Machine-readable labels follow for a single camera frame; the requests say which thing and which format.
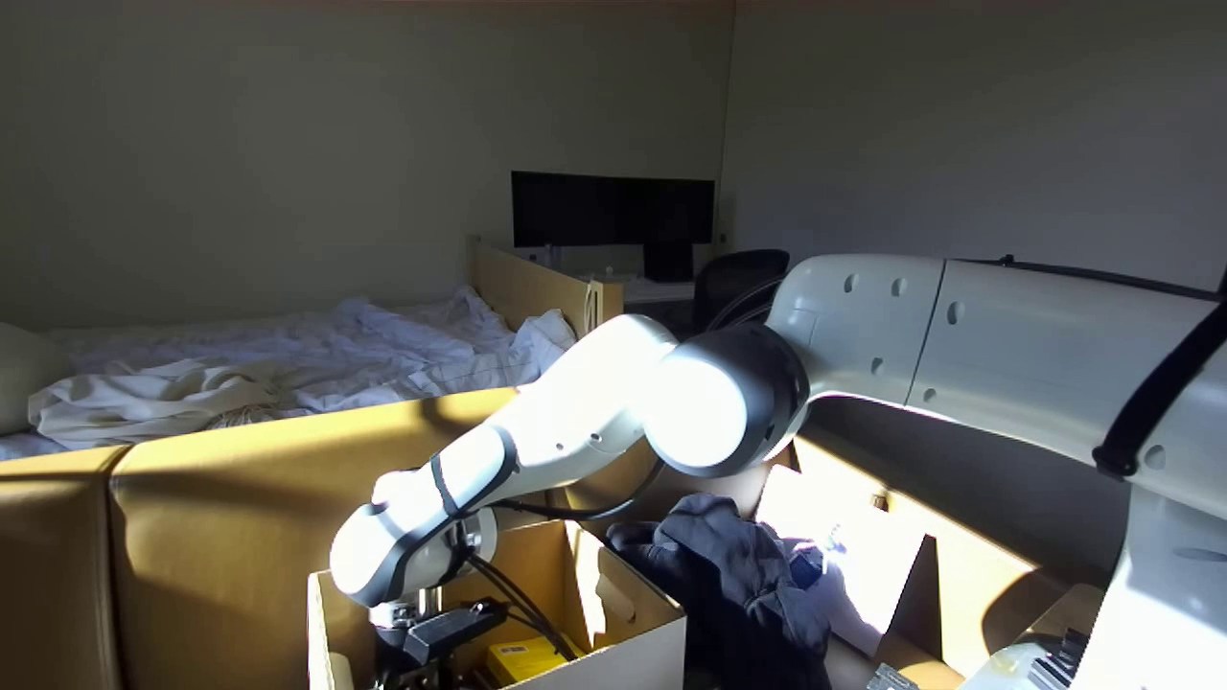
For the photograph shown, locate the black strap on arm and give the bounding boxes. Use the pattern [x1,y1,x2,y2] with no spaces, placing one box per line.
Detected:
[1088,295,1227,478]

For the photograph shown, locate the tan leather couch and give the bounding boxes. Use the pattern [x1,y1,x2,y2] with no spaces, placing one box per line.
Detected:
[0,351,1106,690]

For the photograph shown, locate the right open cardboard box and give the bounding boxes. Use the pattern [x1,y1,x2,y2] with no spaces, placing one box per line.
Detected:
[751,462,931,662]

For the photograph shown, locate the black office chair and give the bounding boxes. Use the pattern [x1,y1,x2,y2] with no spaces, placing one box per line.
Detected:
[689,244,795,336]

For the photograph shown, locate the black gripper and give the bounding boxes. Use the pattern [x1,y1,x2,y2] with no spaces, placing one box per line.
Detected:
[367,590,514,668]

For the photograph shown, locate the rumpled white bed sheets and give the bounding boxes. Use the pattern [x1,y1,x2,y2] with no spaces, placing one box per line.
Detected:
[22,285,588,451]

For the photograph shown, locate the black hooded sweatshirt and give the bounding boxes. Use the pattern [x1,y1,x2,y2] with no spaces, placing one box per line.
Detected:
[605,491,848,690]

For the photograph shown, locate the yellow small box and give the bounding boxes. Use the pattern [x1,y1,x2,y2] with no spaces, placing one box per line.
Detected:
[475,631,572,686]

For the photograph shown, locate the open cardboard box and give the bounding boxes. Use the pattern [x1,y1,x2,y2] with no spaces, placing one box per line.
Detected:
[303,515,689,690]
[751,462,931,662]

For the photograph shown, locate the white barcode labelled item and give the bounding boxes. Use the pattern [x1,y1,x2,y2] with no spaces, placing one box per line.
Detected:
[994,627,1088,690]

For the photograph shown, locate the black computer monitor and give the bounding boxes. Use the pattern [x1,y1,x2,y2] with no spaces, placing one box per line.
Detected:
[510,169,716,285]

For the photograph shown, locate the white desk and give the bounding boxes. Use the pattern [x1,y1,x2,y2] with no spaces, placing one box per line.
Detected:
[523,240,720,309]

